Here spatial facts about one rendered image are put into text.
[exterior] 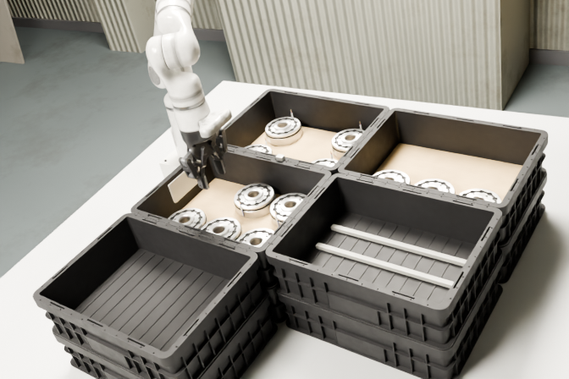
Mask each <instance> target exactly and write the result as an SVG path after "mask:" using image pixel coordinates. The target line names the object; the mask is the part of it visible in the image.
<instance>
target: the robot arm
mask: <svg viewBox="0 0 569 379"><path fill-rule="evenodd" d="M193 4H194V0H157V2H156V9H155V25H154V34H153V37H152V38H150V39H149V41H148V42H147V44H146V56H147V59H148V73H149V76H150V78H151V80H152V83H153V84H154V85H155V86H156V87H158V88H166V89H167V91H168V93H167V94H166V96H165V97H164V104H165V107H166V110H167V113H168V118H169V121H170V123H171V127H172V128H171V129H170V131H171V134H172V136H173V140H174V144H175V148H176V151H177V153H178V156H179V157H180V158H179V163H180V165H181V167H182V168H183V170H184V171H185V174H186V176H187V177H188V178H191V179H196V180H197V183H198V186H199V187H200V188H202V189H204V190H208V189H209V184H208V181H207V177H206V175H205V166H206V165H207V158H208V157H209V156H212V157H213V158H214V159H213V162H214V166H215V168H216V171H217V173H220V174H225V165H224V160H223V159H224V153H227V151H228V147H227V140H226V134H225V129H223V128H222V127H223V126H224V125H225V124H226V123H228V122H229V121H230V120H231V119H232V113H231V111H230V109H228V108H223V109H221V110H218V111H216V112H212V113H211V112H210V108H209V106H208V104H207V101H206V98H205V96H204V92H203V89H202V84H201V81H200V79H199V77H198V76H197V75H196V74H193V73H192V68H191V65H193V64H195V63H196V62H197V60H198V58H199V57H200V47H199V45H198V42H197V40H196V37H195V35H194V32H193V29H192V27H191V20H192V14H193ZM220 143H221V144H222V147H221V144H220ZM197 160H200V162H198V161H197ZM198 167H199V168H200V171H198Z"/></svg>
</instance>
